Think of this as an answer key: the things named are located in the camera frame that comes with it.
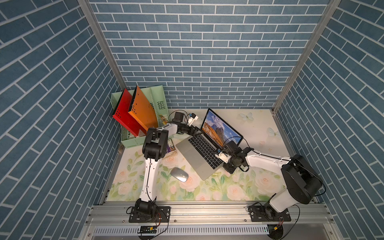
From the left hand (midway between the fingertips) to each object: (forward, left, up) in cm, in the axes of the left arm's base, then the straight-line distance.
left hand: (201, 131), depth 104 cm
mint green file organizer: (+18, +33, +15) cm, 41 cm away
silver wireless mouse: (-30, +13, -1) cm, 33 cm away
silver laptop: (-14, +2, -2) cm, 15 cm away
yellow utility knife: (+11, +28, -1) cm, 31 cm away
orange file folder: (+8, +40, +12) cm, 43 cm away
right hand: (-24, -15, -3) cm, 29 cm away
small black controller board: (-56, +27, -6) cm, 62 cm away
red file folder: (-7, +45, +23) cm, 51 cm away
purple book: (-12, +21, -1) cm, 24 cm away
